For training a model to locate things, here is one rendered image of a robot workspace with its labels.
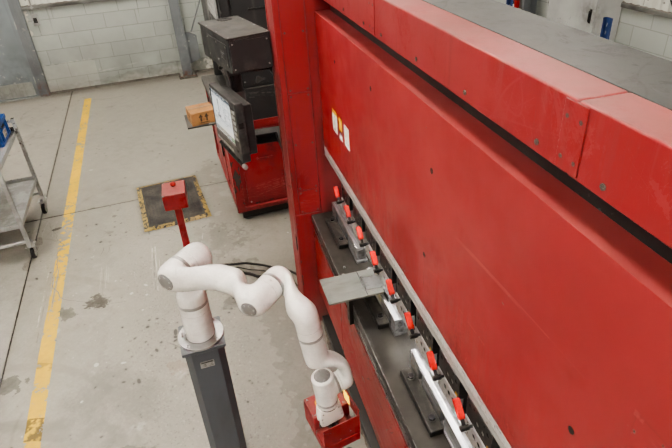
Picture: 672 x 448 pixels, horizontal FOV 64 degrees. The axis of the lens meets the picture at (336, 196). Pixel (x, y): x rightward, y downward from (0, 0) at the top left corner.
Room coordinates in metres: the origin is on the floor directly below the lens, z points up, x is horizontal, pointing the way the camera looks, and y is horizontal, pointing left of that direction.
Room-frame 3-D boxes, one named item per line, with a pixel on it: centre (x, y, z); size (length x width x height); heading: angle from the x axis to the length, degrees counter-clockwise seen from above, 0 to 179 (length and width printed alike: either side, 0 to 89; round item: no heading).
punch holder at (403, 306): (1.61, -0.28, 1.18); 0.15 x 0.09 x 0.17; 14
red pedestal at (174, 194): (3.34, 1.15, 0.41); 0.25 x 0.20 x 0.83; 104
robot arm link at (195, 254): (1.71, 0.59, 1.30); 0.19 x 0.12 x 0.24; 150
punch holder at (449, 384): (1.22, -0.37, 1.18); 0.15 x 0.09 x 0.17; 14
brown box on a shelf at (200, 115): (4.14, 1.05, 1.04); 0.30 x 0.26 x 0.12; 17
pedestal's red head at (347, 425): (1.44, 0.08, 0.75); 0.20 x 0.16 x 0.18; 25
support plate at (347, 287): (1.94, -0.04, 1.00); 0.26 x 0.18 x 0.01; 104
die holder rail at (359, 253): (2.51, -0.06, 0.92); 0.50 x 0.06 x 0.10; 14
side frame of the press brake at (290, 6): (2.96, -0.13, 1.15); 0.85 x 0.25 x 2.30; 104
